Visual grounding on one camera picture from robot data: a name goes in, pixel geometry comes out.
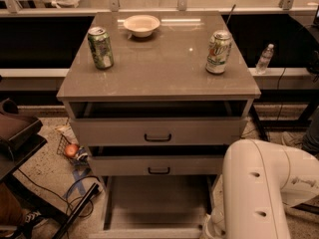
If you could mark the grey bottom drawer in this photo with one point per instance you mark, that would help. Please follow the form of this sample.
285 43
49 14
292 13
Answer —
155 207

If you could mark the grey drawer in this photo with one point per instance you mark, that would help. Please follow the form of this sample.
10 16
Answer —
158 123
157 160
155 207

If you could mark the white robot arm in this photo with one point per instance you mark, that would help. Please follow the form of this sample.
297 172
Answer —
259 180

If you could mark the grey middle drawer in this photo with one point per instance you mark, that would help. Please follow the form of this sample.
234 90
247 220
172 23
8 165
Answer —
157 160

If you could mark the grey drawer cabinet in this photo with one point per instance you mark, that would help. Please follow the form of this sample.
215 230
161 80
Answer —
168 66

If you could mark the grey top drawer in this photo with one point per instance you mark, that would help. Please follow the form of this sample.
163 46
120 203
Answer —
158 123

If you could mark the grey sneaker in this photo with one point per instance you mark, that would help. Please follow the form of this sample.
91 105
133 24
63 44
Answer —
292 139

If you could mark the black metal stand leg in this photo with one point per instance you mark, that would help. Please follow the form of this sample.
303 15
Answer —
93 190

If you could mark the red apple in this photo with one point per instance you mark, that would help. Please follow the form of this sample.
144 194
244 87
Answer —
71 150

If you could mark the clear plastic water bottle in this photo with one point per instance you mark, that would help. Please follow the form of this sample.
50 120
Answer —
264 59

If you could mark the white 7up can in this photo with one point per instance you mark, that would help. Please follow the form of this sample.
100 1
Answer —
218 52

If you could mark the black patterned shoe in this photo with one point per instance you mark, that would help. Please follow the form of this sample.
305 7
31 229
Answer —
32 220

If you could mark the white ceramic bowl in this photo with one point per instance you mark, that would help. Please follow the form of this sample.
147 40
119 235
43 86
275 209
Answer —
141 26

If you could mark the dark brown tray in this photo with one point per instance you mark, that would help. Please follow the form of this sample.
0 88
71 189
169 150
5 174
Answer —
15 128

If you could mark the green soda can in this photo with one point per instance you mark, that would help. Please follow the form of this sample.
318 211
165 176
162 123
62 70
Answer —
100 45

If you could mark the wire basket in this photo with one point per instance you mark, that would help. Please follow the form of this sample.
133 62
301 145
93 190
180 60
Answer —
80 159

